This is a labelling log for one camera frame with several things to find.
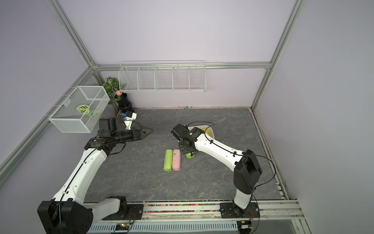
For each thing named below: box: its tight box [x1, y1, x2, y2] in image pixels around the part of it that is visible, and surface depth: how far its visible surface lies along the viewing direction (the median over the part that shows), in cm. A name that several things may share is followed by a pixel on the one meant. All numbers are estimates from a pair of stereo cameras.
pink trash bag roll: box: [172, 149, 181, 172], surface depth 91 cm
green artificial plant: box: [102, 77, 121, 105], surface depth 100 cm
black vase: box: [118, 92, 135, 114], surface depth 113 cm
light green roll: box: [163, 149, 173, 172], surface depth 91 cm
